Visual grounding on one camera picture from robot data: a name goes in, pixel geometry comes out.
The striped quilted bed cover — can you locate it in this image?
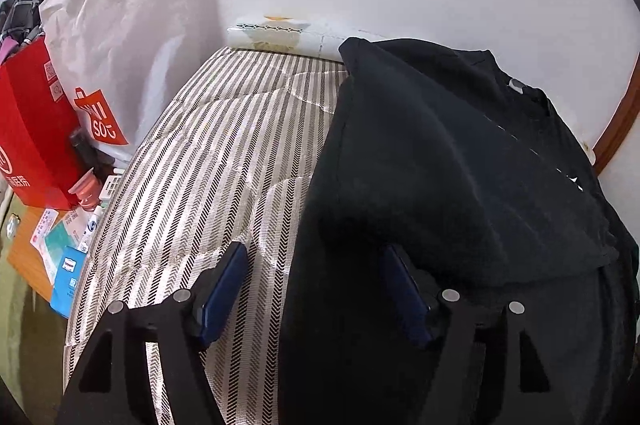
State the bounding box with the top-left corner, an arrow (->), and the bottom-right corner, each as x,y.
63,48 -> 347,424

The pink bottle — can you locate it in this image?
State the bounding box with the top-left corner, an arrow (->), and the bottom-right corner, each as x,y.
68,168 -> 102,211

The brown wooden door frame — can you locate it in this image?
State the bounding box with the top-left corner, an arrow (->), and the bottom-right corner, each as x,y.
593,59 -> 640,174

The white green medicine box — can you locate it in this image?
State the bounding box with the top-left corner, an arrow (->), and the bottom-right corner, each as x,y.
29,207 -> 92,285

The blue small box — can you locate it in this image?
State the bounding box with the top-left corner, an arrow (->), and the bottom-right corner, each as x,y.
50,246 -> 86,319

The black sweatshirt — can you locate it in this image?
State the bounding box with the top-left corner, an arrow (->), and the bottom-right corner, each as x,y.
278,38 -> 639,424

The red cardboard box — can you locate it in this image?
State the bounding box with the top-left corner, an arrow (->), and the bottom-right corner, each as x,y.
0,38 -> 87,210

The dark plaid cloth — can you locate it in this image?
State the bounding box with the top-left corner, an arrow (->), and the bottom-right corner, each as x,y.
0,0 -> 44,44

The white patterned pillow roll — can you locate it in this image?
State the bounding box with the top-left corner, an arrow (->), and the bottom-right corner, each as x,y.
226,15 -> 384,63

